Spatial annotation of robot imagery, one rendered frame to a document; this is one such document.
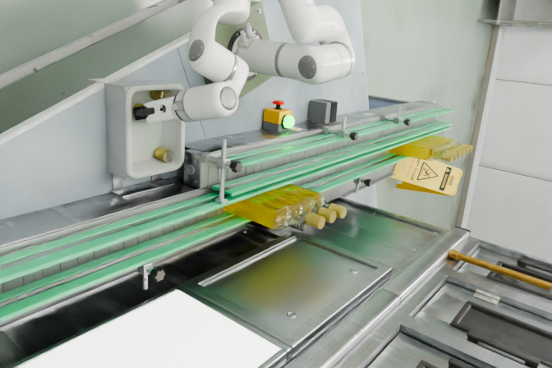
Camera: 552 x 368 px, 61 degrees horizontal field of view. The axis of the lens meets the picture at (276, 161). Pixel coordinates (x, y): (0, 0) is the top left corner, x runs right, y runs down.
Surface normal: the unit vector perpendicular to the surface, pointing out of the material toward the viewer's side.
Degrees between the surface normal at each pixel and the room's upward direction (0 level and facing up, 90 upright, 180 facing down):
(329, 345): 90
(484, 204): 90
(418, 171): 76
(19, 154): 0
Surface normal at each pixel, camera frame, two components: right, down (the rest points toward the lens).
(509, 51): -0.61, 0.17
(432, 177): -0.26, -0.29
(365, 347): 0.07, -0.96
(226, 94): 0.75, -0.06
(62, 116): 0.78, 0.22
